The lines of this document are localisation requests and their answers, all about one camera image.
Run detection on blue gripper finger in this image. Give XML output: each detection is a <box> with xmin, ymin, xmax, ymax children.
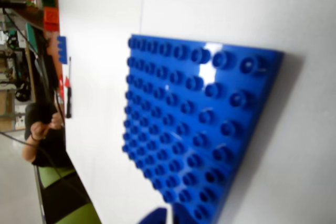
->
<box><xmin>173</xmin><ymin>202</ymin><xmax>196</xmax><ymax>224</ymax></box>
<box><xmin>138</xmin><ymin>207</ymin><xmax>169</xmax><ymax>224</ymax></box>

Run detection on small blue block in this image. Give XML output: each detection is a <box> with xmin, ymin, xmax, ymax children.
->
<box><xmin>57</xmin><ymin>35</ymin><xmax>68</xmax><ymax>65</ymax></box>

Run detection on small orange block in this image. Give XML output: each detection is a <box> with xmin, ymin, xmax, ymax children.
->
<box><xmin>43</xmin><ymin>6</ymin><xmax>60</xmax><ymax>32</ymax></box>

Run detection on green and black chair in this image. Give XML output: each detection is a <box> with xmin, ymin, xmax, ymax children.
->
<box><xmin>33</xmin><ymin>166</ymin><xmax>103</xmax><ymax>224</ymax></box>

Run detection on blue 8x8 stud baseplate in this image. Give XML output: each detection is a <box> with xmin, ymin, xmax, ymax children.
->
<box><xmin>121</xmin><ymin>34</ymin><xmax>286</xmax><ymax>224</ymax></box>

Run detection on person in black shirt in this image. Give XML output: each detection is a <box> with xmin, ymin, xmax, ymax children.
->
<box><xmin>22</xmin><ymin>102</ymin><xmax>78</xmax><ymax>168</ymax></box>

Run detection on black screwdriver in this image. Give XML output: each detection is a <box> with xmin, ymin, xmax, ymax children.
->
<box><xmin>65</xmin><ymin>56</ymin><xmax>74</xmax><ymax>119</ymax></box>

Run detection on cluttered storage shelf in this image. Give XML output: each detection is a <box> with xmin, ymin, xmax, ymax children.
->
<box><xmin>0</xmin><ymin>11</ymin><xmax>36</xmax><ymax>132</ymax></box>

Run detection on thin black cable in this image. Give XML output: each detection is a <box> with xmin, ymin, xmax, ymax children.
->
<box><xmin>0</xmin><ymin>131</ymin><xmax>65</xmax><ymax>182</ymax></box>

